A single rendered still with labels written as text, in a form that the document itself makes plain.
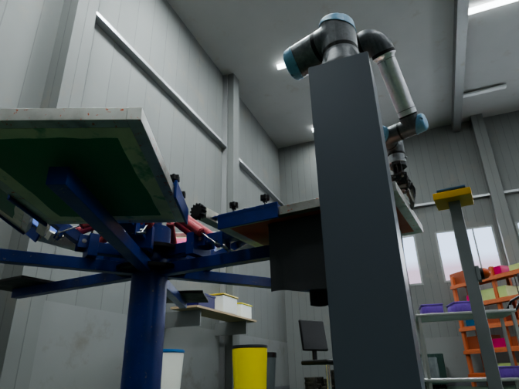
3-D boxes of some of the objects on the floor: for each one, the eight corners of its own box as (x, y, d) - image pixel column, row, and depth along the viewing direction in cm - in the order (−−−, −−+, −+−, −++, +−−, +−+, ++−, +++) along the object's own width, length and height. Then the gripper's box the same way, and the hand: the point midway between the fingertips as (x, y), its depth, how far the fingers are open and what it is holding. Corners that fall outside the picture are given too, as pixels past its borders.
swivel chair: (363, 406, 457) (354, 319, 494) (351, 410, 408) (341, 313, 445) (312, 405, 479) (306, 322, 516) (294, 410, 430) (290, 317, 467)
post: (561, 492, 125) (486, 197, 163) (570, 512, 107) (483, 177, 145) (480, 485, 134) (426, 209, 172) (476, 502, 117) (417, 191, 155)
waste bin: (253, 394, 791) (253, 353, 819) (282, 394, 772) (280, 353, 800) (241, 396, 743) (241, 353, 771) (271, 395, 723) (269, 351, 752)
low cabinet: (448, 386, 967) (442, 355, 994) (449, 388, 835) (442, 353, 861) (374, 387, 1025) (371, 357, 1051) (363, 389, 893) (360, 356, 919)
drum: (241, 406, 494) (241, 347, 521) (275, 407, 478) (273, 345, 505) (224, 409, 459) (225, 345, 486) (259, 409, 443) (259, 343, 470)
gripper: (381, 164, 182) (388, 208, 174) (408, 157, 177) (418, 203, 169) (386, 171, 189) (393, 214, 181) (412, 165, 184) (421, 210, 176)
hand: (406, 208), depth 178 cm, fingers closed on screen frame, 4 cm apart
